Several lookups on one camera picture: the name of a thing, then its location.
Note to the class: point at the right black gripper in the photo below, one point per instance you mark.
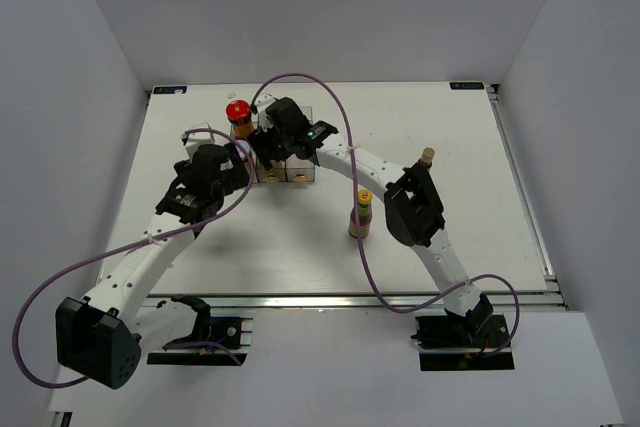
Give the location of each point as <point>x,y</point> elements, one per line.
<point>260,141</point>

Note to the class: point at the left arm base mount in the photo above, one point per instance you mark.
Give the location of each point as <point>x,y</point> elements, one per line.
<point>215,342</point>

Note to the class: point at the red cap sauce bottle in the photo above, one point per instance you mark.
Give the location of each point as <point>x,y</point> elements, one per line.
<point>239,115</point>

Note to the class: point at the right clear acrylic tray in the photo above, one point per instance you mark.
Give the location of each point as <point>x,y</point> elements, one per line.
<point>298,164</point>

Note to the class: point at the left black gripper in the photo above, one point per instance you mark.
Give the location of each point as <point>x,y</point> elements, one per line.
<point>236,176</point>

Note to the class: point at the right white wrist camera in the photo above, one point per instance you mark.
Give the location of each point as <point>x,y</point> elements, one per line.
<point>259,108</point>

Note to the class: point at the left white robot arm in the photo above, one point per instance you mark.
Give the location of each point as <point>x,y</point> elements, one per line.
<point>104,335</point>

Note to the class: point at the green label chili sauce bottle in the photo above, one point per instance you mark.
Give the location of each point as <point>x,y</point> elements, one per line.
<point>361,214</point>

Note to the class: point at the clear acrylic tray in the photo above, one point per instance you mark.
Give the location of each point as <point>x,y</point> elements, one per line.
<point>276,174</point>
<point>298,164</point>

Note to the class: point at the middle clear acrylic tray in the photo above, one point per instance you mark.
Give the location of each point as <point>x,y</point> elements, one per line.
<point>276,174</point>

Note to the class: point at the aluminium table right rail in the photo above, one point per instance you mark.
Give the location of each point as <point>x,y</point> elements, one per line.
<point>530,217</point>

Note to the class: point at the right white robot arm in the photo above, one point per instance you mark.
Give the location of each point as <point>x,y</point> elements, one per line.
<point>412,206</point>

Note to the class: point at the yellow label small bottle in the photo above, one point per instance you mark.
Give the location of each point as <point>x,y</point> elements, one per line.
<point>427,157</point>

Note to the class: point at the aluminium table front rail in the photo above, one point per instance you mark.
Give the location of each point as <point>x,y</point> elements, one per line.
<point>499,300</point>

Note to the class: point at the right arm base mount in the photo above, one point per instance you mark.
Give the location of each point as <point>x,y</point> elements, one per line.
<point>443,348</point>

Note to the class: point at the white lid spice jar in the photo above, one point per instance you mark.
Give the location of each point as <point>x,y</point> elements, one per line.
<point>244,150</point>

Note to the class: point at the aluminium table rail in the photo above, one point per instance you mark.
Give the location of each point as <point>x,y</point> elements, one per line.
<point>530,217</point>
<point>499,300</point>

